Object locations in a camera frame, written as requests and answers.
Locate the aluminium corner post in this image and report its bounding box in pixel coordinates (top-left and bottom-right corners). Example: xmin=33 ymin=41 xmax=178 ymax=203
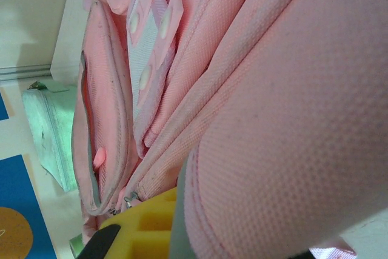
xmin=0 ymin=64 xmax=52 ymax=81

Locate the mint green zip case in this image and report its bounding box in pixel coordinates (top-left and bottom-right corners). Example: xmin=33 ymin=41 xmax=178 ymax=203
xmin=21 ymin=84 xmax=78 ymax=193

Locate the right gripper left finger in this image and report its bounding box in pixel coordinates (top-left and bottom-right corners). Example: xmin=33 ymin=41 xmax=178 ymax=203
xmin=78 ymin=186 xmax=178 ymax=259

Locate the pink backpack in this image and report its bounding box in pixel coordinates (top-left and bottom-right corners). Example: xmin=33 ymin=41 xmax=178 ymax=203
xmin=71 ymin=0 xmax=388 ymax=259

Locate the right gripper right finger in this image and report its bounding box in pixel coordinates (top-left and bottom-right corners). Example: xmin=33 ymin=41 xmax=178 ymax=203
xmin=286 ymin=248 xmax=318 ymax=259

